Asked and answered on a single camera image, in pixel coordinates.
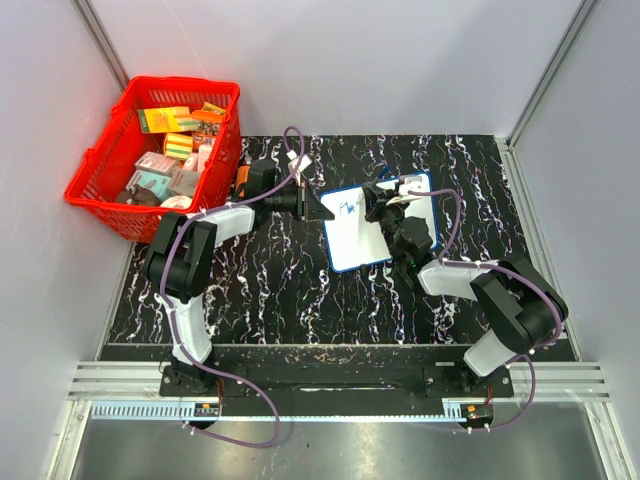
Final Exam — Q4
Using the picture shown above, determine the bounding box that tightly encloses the pink white box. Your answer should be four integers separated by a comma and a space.
134, 151, 181, 177

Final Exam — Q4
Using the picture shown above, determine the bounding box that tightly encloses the orange snack packet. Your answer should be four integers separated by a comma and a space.
192, 102, 226, 136

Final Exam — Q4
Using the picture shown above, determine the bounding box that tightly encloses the white marker with blue cap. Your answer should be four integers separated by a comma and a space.
371, 165, 391, 186

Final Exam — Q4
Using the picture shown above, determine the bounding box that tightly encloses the white tape roll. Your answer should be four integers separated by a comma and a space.
160, 195, 192, 210

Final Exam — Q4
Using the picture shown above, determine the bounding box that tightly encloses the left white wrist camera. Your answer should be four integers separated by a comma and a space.
287, 150, 311, 183

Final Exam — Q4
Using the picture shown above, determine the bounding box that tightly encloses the blue-framed whiteboard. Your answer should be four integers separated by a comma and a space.
320, 171, 439, 273

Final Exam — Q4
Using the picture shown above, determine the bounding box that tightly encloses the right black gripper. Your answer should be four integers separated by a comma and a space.
365, 184, 411, 263

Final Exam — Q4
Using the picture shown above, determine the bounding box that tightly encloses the yellow green box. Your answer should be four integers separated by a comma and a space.
137, 106, 194, 134

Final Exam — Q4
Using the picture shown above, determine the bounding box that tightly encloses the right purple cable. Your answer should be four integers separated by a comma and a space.
407, 188, 559, 432

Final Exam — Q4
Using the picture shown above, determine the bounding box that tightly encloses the aluminium frame rail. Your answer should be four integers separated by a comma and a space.
68, 362, 610, 422

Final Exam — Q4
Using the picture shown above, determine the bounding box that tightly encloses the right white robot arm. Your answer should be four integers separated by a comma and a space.
361, 175, 568, 396

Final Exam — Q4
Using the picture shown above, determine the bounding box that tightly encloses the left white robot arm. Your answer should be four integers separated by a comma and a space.
144, 153, 335, 396

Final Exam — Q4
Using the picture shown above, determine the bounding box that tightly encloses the teal white box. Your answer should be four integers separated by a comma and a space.
125, 170, 171, 202

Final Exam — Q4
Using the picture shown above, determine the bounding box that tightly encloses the orange pump bottle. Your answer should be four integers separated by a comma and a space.
233, 160, 251, 201

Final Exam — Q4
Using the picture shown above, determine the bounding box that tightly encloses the purple cable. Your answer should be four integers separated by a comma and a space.
407, 188, 559, 432
158, 126, 307, 448

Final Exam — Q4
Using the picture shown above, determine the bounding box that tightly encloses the striped yellow sponge pack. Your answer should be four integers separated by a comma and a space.
163, 133, 194, 159

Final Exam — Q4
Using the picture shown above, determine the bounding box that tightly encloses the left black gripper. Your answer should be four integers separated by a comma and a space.
266, 181, 334, 223

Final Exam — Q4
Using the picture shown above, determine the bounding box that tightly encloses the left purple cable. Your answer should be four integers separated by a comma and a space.
158, 126, 307, 448

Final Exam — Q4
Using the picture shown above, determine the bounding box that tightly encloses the red plastic shopping basket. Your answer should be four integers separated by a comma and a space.
64, 76, 242, 243

